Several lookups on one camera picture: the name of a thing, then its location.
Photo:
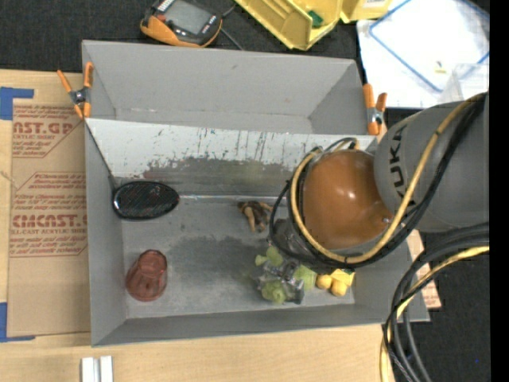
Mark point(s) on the light green toy animal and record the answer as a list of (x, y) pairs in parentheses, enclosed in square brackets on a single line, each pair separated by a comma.
[(278, 296)]

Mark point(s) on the brown toy animal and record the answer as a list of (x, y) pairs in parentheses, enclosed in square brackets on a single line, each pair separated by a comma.
[(254, 213)]

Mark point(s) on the grey metal bin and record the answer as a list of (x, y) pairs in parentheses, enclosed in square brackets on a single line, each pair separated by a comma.
[(222, 94)]

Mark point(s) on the yellow toy duck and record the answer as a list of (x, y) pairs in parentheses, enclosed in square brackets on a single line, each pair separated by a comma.
[(338, 288)]

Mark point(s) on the red translucent plastic cup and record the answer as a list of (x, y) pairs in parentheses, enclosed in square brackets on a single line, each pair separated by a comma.
[(146, 277)]

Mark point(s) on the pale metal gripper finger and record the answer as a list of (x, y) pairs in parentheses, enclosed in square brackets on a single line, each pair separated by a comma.
[(296, 289), (276, 272)]

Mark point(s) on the brown cardboard board red print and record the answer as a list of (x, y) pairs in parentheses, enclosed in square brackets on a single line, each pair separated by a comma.
[(47, 277)]

